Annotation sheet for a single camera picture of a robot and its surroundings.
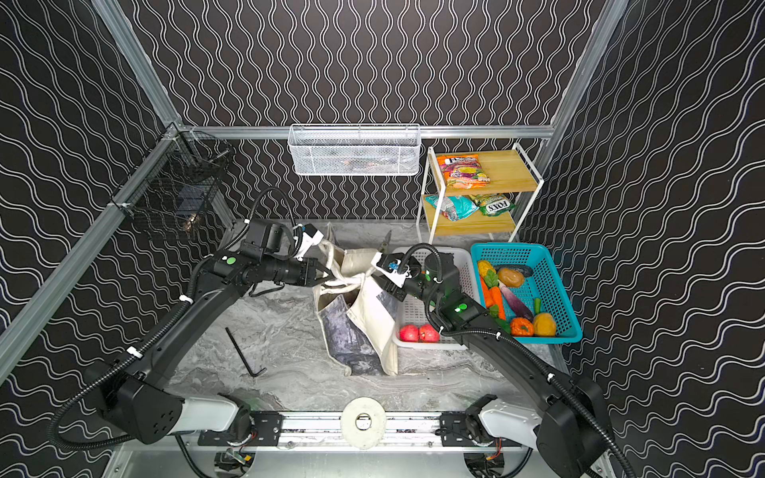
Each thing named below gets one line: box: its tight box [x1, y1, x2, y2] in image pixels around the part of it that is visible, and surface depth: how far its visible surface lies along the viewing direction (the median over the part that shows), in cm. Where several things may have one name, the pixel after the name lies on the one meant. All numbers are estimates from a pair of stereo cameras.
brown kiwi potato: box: [497, 267, 525, 288], surface depth 101 cm
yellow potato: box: [533, 312, 556, 337], surface depth 89 cm
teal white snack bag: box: [424, 195, 481, 222], surface depth 102 cm
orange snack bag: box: [436, 154, 492, 190], surface depth 85 cm
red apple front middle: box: [418, 323, 441, 343], surface depth 87 cm
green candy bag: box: [468, 192, 515, 217], surface depth 102 cm
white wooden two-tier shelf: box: [416, 143, 545, 244], surface depth 94 cm
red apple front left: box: [398, 323, 420, 343], surface depth 87 cm
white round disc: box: [340, 396, 387, 451], surface depth 77 cm
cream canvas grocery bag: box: [312, 223, 400, 377], surface depth 73 cm
